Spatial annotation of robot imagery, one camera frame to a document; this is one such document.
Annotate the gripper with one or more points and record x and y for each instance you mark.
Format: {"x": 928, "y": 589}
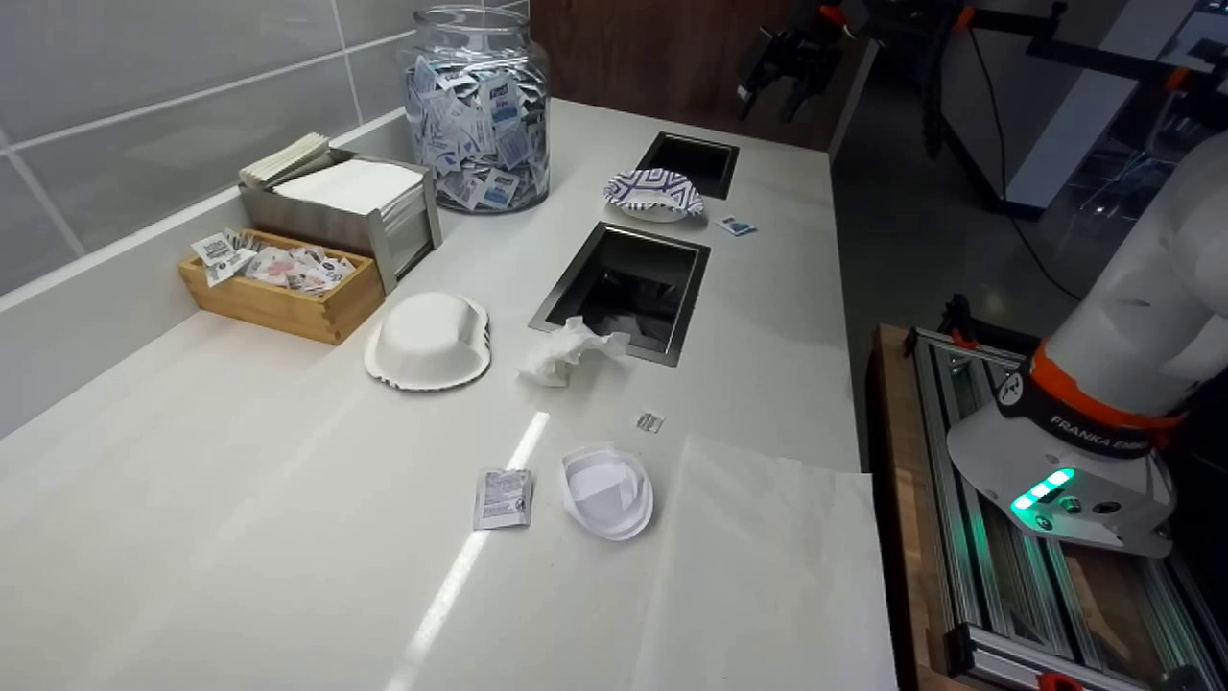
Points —
{"x": 806, "y": 53}

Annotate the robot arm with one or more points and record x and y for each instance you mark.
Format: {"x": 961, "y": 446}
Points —
{"x": 1151, "y": 288}

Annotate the small counter bin opening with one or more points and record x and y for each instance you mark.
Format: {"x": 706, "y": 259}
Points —
{"x": 691, "y": 161}

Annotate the blue patterned paper bowl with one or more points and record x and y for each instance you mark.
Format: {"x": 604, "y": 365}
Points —
{"x": 654, "y": 190}

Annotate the large counter bin opening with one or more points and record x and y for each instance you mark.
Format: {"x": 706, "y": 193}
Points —
{"x": 624, "y": 288}

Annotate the white paper bowl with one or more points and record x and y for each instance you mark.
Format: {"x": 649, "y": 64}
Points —
{"x": 427, "y": 341}

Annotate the small blue packet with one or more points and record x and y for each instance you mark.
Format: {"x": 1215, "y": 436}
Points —
{"x": 737, "y": 226}

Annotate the red clamp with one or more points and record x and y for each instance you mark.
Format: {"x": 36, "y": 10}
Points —
{"x": 959, "y": 321}

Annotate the glass jar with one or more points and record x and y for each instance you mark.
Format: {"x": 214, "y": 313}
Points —
{"x": 480, "y": 58}

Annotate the heap of wipe packets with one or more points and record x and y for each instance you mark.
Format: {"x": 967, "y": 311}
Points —
{"x": 480, "y": 134}

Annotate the white table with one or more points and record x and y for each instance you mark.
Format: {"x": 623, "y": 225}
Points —
{"x": 1084, "y": 115}

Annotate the crumpled white tissue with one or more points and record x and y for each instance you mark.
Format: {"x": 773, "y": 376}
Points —
{"x": 566, "y": 350}

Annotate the small clear wrapper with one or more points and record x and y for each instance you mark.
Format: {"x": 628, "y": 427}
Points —
{"x": 649, "y": 421}

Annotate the metal napkin holder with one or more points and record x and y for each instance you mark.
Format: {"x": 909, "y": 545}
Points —
{"x": 384, "y": 230}

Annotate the stack of white napkins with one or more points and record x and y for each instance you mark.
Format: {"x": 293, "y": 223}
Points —
{"x": 355, "y": 184}

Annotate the crushed white paper cup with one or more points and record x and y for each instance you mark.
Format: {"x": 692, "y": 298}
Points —
{"x": 606, "y": 491}

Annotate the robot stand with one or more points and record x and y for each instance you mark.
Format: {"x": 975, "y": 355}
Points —
{"x": 959, "y": 537}

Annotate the white paper sheet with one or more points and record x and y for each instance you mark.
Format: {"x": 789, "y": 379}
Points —
{"x": 767, "y": 576}

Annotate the grey wipe packet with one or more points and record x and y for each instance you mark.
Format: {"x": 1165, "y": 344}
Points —
{"x": 503, "y": 498}

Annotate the stack of beige napkins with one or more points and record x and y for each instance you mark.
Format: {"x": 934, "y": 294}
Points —
{"x": 286, "y": 158}

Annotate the heap of small sachets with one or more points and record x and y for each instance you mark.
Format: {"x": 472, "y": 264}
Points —
{"x": 288, "y": 267}

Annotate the wooden box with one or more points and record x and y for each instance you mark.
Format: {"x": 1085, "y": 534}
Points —
{"x": 288, "y": 307}

